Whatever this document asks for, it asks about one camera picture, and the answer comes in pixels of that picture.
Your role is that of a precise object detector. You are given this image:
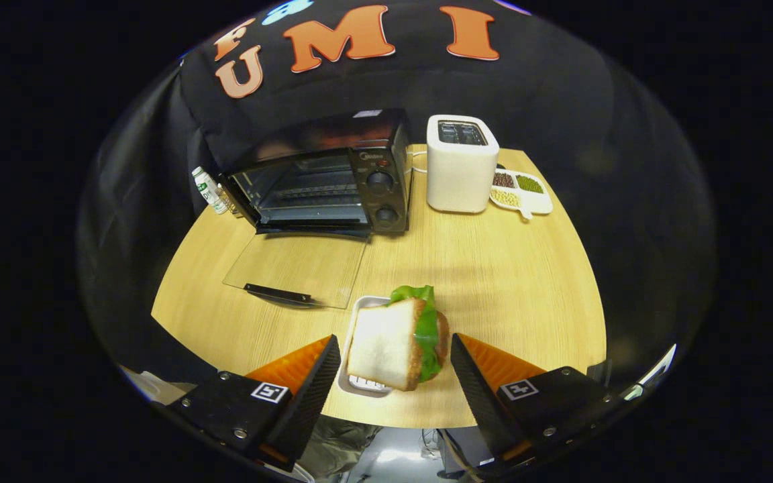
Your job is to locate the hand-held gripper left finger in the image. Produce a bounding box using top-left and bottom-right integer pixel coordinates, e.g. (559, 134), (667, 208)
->
(168, 335), (342, 473)

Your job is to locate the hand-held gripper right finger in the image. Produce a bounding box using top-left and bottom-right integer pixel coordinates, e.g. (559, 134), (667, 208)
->
(450, 333), (631, 474)

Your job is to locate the lettuce sandwich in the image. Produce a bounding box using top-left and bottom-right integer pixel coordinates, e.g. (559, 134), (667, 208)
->
(346, 285), (451, 392)

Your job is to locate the black toaster oven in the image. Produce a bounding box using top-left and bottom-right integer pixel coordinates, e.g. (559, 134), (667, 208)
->
(215, 109), (414, 309)

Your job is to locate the white pop-up toaster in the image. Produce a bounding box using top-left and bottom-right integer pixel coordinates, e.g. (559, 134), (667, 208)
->
(425, 114), (500, 214)

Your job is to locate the white slotted tray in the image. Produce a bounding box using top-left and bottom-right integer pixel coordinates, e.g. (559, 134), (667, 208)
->
(338, 295), (394, 398)

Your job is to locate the white divided dish of beans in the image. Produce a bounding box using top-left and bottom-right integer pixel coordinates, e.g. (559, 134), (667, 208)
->
(489, 169), (554, 221)

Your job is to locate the white bottle with green label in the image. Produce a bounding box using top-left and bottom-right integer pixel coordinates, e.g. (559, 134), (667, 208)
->
(191, 166), (230, 215)

